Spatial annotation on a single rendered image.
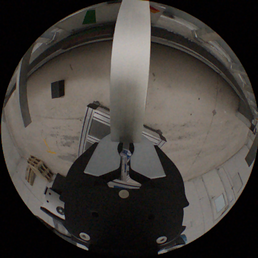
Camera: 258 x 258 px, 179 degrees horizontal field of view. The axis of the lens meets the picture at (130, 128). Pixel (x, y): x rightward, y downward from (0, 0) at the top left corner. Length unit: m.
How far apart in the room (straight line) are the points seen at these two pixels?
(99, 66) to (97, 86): 0.22
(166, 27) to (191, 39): 0.09
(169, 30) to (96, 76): 0.84
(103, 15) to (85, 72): 0.85
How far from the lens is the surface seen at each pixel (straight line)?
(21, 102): 0.25
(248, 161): 0.24
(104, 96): 0.98
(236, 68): 0.52
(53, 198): 0.35
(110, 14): 0.28
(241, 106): 2.76
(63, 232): 0.51
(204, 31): 0.34
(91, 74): 1.02
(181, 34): 0.33
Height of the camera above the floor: 0.93
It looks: 60 degrees down
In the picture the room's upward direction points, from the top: 180 degrees clockwise
